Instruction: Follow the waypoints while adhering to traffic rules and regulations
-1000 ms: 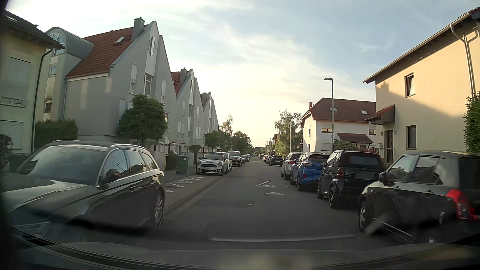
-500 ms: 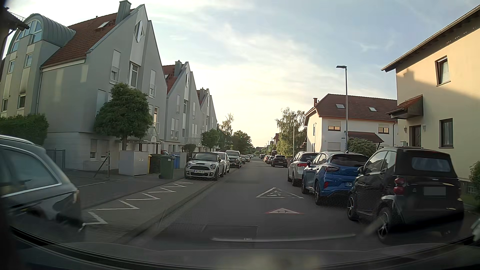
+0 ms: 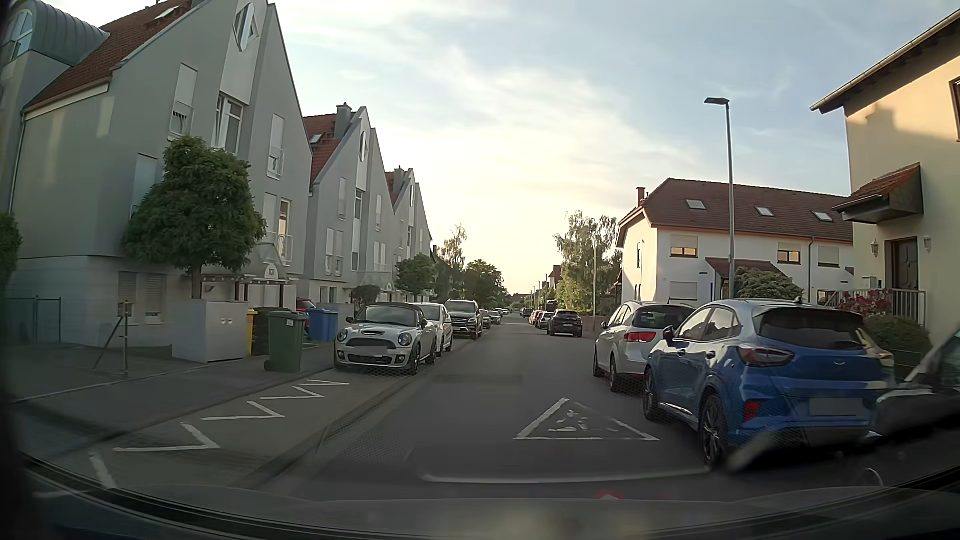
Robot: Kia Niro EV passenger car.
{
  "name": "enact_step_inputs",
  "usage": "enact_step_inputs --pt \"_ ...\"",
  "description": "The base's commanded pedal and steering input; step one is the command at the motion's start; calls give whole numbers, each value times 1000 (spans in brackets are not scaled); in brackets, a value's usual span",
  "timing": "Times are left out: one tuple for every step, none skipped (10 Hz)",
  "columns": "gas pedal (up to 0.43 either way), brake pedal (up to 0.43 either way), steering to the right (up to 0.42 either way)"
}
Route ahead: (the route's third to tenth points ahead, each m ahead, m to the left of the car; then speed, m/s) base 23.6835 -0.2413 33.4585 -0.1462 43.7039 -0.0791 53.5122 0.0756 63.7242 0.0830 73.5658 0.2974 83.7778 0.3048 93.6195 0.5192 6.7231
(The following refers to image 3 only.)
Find green bush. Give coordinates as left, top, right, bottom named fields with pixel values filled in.
left=733, top=267, right=805, bottom=303

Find row of trees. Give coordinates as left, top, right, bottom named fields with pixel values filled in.
left=349, top=223, right=511, bottom=309

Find white SUV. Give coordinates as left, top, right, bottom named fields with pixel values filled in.
left=592, top=300, right=697, bottom=394

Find road markings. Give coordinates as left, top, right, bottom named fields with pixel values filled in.
left=88, top=378, right=712, bottom=490

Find blue SUV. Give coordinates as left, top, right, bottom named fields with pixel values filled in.
left=642, top=297, right=897, bottom=470

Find metal railing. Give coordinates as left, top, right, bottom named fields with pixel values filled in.
left=817, top=288, right=928, bottom=327

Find car's own bonnet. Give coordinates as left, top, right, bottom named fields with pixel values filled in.
left=22, top=463, right=960, bottom=540

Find blue wheelie bin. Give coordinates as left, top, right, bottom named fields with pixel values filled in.
left=307, top=308, right=340, bottom=344

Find grey paved pavement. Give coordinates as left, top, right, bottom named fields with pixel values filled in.
left=0, top=341, right=339, bottom=421

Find white house with brown roof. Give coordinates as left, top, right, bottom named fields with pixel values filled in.
left=615, top=177, right=858, bottom=309

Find small post with box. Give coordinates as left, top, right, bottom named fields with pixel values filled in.
left=93, top=300, right=135, bottom=374

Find green hedge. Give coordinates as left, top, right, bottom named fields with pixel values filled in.
left=862, top=315, right=933, bottom=376

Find round clipped tree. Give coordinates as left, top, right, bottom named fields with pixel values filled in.
left=122, top=134, right=267, bottom=301

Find wire mesh fence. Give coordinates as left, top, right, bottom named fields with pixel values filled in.
left=0, top=296, right=63, bottom=346

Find dark car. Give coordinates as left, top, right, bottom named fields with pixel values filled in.
left=873, top=326, right=960, bottom=440

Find white car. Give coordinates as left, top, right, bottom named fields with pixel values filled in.
left=414, top=302, right=456, bottom=355

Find dark SUV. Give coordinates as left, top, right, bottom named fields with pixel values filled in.
left=444, top=299, right=485, bottom=340

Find tall grey lamp post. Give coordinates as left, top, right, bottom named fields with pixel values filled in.
left=703, top=96, right=738, bottom=300

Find grey asphalt road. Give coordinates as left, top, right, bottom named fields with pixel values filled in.
left=15, top=315, right=960, bottom=502

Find green wheelie bin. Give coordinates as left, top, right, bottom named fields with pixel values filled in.
left=263, top=311, right=309, bottom=375

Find silver convertible car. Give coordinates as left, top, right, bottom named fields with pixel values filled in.
left=333, top=303, right=439, bottom=376

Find cream house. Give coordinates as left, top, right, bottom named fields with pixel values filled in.
left=810, top=9, right=960, bottom=346

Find birch tree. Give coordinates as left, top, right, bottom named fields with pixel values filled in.
left=553, top=210, right=622, bottom=316

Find black car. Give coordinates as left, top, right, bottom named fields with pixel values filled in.
left=546, top=309, right=585, bottom=339

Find large grey gabled house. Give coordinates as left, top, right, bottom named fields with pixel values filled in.
left=0, top=0, right=314, bottom=350

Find white bin cabinet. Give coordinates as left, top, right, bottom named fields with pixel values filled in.
left=171, top=299, right=250, bottom=365

